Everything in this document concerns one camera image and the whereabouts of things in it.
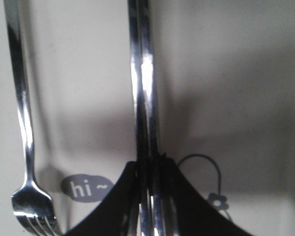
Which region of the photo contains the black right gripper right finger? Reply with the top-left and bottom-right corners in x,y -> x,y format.
160,157 -> 250,236

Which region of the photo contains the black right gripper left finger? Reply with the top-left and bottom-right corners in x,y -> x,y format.
65,161 -> 139,236

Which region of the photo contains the silver metal chopstick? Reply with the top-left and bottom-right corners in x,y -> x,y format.
137,0 -> 177,236
127,0 -> 152,236

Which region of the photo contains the silver metal fork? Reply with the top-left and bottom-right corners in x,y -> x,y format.
3,0 -> 61,236

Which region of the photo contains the cream rabbit print tray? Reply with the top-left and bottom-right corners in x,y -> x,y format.
0,0 -> 295,236

